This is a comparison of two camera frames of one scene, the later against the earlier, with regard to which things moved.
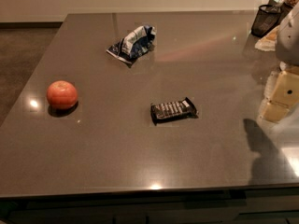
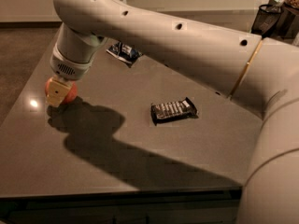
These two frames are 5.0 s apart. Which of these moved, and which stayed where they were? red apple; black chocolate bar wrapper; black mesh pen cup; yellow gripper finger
Moved: yellow gripper finger; red apple
Stayed: black chocolate bar wrapper; black mesh pen cup
